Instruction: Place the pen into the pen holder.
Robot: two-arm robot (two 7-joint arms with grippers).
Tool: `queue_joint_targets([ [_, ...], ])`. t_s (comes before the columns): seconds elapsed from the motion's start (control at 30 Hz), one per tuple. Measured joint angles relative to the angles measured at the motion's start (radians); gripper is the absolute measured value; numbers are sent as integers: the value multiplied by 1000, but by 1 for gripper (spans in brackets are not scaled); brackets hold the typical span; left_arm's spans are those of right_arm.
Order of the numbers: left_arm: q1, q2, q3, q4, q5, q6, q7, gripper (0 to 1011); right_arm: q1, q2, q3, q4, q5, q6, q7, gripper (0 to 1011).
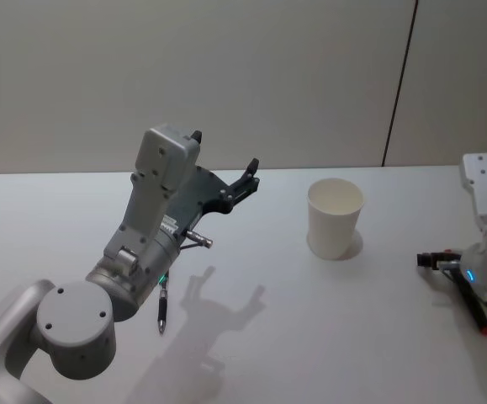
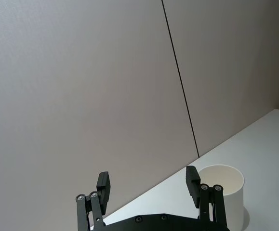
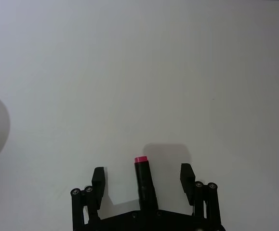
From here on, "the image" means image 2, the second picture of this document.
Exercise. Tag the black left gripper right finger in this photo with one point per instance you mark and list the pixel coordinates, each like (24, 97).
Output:
(192, 185)

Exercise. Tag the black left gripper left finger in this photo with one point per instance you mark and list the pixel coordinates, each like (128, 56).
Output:
(103, 190)

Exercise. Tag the white cylindrical paper cup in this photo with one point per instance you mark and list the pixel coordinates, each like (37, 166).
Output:
(234, 204)

